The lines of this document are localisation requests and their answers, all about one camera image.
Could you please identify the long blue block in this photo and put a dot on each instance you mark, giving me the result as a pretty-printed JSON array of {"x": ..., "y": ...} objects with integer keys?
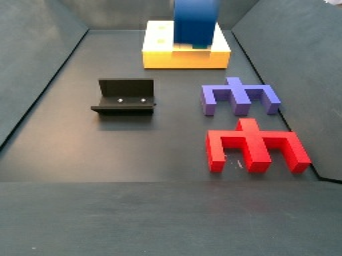
[{"x": 194, "y": 22}]

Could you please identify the yellow board with slots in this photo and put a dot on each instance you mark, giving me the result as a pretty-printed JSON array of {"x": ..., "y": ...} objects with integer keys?
[{"x": 162, "y": 54}]

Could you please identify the purple branched block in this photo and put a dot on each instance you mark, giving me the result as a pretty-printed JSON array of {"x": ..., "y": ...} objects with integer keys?
[{"x": 240, "y": 95}]

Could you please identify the red branched block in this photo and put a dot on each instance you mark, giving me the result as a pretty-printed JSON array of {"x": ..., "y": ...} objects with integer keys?
[{"x": 254, "y": 142}]

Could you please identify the black angle bracket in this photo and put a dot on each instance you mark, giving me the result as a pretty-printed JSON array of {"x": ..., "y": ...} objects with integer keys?
[{"x": 126, "y": 96}]

